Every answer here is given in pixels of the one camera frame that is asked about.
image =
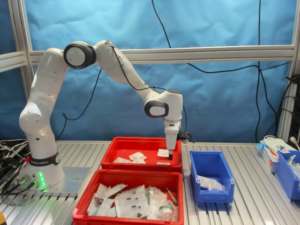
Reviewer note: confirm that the white paper packet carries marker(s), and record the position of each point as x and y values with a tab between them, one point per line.
99	207
101	191
117	189

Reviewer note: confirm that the clear pouch green print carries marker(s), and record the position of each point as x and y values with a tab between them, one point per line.
155	194

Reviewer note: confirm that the aluminium horizontal beam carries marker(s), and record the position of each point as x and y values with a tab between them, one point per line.
234	52

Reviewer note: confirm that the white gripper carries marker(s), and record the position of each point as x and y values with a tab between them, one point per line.
171	140

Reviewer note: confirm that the red small knob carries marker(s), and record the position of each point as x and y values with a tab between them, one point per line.
27	159

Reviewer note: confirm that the clear medical packet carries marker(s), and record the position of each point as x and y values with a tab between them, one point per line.
294	166

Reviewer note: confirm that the green plunger syringe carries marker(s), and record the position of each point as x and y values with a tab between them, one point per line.
172	198

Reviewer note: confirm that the white plug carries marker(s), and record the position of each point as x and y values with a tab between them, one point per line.
293	140

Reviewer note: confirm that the clear pouch green cap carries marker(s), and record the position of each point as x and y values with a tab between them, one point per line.
166	211

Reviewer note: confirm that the blue plastic bin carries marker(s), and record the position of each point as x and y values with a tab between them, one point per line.
284	178
211	164

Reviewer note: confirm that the white printed bandage packet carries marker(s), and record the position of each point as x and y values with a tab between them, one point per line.
163	152
204	181

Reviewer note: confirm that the blue backdrop sheet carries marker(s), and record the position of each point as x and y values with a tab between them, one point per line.
117	105

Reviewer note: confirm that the black computer rack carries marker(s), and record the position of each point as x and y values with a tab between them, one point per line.
296	117

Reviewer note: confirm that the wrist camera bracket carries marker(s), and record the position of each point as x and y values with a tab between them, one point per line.
185	136

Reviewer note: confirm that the aluminium frame post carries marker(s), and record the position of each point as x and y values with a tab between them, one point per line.
20	23
295	23

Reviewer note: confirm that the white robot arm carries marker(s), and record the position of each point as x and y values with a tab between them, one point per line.
39	112

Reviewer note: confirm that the yellow emergency stop box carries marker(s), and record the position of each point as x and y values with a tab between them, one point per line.
2	219

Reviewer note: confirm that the white cardboard mask box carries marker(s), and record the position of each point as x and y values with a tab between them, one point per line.
269	159

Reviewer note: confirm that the metal base plate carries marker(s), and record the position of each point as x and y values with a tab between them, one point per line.
75	180

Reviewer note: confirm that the clear syringe blister strip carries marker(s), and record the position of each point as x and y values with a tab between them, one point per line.
131	204

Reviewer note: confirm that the aluminium side beam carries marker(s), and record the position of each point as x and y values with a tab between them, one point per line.
7	62

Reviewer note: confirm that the blue face mask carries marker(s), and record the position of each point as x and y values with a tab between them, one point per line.
272	141

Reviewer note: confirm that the red plastic crate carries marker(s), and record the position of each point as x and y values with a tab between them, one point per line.
140	145
140	175

